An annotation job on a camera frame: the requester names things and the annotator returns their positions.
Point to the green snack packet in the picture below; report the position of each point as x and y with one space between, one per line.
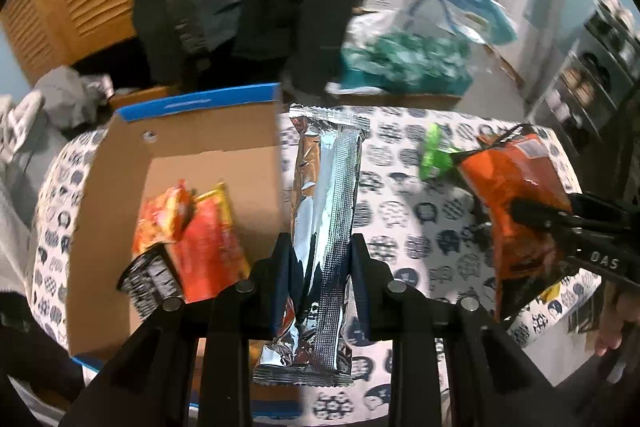
435 154

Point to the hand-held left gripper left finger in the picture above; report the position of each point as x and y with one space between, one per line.
280 272

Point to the black snack packet white label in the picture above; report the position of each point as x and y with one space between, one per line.
150 279

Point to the light grey fleece garment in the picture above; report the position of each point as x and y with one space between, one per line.
15 187

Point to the group of shoes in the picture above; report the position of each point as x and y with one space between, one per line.
600 52

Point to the cat printed tablecloth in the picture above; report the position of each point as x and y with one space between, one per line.
405 217

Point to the metal shoe rack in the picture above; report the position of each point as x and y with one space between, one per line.
590 67

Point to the cardboard box blue rim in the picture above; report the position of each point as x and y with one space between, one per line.
235 172

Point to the red snack packet yellow edge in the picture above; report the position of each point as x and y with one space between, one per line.
210 247

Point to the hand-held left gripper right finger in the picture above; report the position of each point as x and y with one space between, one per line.
359 277

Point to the orange striped snack packet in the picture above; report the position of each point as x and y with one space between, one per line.
160 217

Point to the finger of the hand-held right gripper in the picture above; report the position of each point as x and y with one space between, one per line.
545 214

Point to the blue plastic bag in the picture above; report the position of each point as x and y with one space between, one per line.
470 2

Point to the silver foil snack packet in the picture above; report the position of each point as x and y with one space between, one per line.
325 227

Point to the grey jacket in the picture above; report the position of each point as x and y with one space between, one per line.
70 97

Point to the person's right hand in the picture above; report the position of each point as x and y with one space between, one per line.
620 322

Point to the white bag of teal bags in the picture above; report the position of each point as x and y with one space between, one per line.
405 57

